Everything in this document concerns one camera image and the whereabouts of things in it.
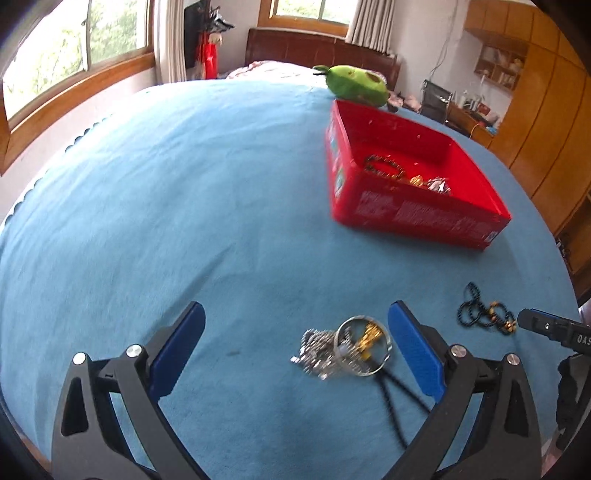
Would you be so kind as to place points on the pink floral quilt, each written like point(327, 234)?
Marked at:
point(268, 69)

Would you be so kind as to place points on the wooden wall shelf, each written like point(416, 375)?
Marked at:
point(501, 60)

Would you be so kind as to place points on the wooden wardrobe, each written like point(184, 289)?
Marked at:
point(549, 115)

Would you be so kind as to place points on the dark wooden headboard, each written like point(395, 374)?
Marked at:
point(300, 48)

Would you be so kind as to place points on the green avocado plush toy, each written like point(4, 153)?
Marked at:
point(355, 83)

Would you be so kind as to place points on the gold brooch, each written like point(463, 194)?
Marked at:
point(416, 180)

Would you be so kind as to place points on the dark cloth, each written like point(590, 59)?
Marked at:
point(570, 397)

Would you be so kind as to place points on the black office chair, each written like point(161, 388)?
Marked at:
point(436, 101)

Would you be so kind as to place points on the silver bangle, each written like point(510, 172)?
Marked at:
point(335, 347)

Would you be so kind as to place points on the red hanging bag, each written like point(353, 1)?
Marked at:
point(208, 57)

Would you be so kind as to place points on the small wooden frame window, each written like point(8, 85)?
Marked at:
point(304, 9)

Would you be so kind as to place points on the coat rack with clothes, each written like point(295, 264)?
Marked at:
point(198, 23)

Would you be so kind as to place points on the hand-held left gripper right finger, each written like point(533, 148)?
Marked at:
point(415, 344)

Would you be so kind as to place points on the wooden desk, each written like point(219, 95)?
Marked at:
point(471, 124)

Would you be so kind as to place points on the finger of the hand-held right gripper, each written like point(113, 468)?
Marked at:
point(542, 324)

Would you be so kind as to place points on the red tin box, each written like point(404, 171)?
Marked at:
point(415, 217)

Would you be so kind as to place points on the silver wristwatch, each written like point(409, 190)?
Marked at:
point(438, 185)

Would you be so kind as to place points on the striped curtain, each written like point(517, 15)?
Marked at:
point(371, 23)

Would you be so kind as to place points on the plain beige curtain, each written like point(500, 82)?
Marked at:
point(171, 41)

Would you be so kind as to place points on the large wooden frame window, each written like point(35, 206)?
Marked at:
point(69, 50)

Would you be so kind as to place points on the blue blanket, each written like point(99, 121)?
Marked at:
point(184, 207)

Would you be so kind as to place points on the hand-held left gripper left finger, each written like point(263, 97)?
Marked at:
point(178, 344)

